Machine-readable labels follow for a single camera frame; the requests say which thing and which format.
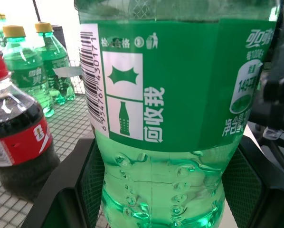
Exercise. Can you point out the thin black pole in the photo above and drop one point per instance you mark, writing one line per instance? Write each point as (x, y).
(36, 10)

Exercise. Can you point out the cola bottle with red cap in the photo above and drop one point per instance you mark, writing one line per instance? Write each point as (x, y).
(18, 133)

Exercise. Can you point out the black ribbed bin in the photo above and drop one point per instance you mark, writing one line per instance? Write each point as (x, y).
(59, 36)

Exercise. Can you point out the black machine housing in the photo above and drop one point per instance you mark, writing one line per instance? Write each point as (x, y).
(281, 71)

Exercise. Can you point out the green soda bottle, yellow cap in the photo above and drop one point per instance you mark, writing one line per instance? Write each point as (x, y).
(25, 71)
(0, 31)
(57, 66)

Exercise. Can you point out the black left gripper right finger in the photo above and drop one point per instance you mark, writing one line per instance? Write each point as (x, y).
(256, 202)

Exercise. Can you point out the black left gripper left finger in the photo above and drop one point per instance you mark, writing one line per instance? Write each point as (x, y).
(68, 202)

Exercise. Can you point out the white tape label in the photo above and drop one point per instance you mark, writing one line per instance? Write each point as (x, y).
(67, 72)

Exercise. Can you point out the green soda bottle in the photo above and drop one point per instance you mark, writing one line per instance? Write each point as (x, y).
(25, 71)
(0, 31)
(175, 99)
(57, 66)

